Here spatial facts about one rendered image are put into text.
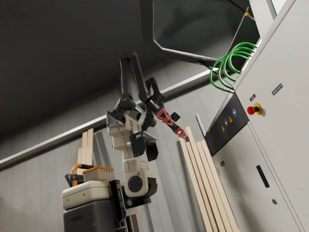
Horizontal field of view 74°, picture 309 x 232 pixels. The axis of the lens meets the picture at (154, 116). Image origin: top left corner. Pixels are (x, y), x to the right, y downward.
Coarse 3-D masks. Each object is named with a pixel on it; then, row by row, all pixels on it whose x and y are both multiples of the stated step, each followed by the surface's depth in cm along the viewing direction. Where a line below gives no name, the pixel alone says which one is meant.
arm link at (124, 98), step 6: (126, 54) 152; (120, 60) 152; (126, 60) 151; (126, 66) 150; (126, 72) 148; (126, 78) 146; (126, 84) 145; (126, 90) 143; (126, 96) 138; (120, 102) 139; (126, 102) 137
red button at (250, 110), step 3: (255, 105) 86; (258, 105) 84; (249, 108) 85; (252, 108) 84; (255, 108) 85; (258, 108) 85; (261, 108) 83; (249, 111) 85; (252, 111) 84; (255, 111) 85; (258, 111) 85; (261, 111) 84; (249, 114) 86; (252, 114) 85; (258, 114) 86
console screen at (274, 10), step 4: (268, 0) 106; (272, 0) 102; (276, 0) 99; (280, 0) 96; (284, 0) 93; (268, 4) 106; (272, 4) 102; (276, 4) 99; (280, 4) 96; (272, 8) 103; (276, 8) 99; (280, 8) 96; (272, 12) 103; (276, 12) 99; (272, 16) 103
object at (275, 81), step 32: (256, 0) 119; (288, 32) 62; (256, 64) 80; (288, 64) 65; (256, 96) 85; (288, 96) 68; (256, 128) 90; (288, 128) 71; (288, 160) 75; (288, 192) 79
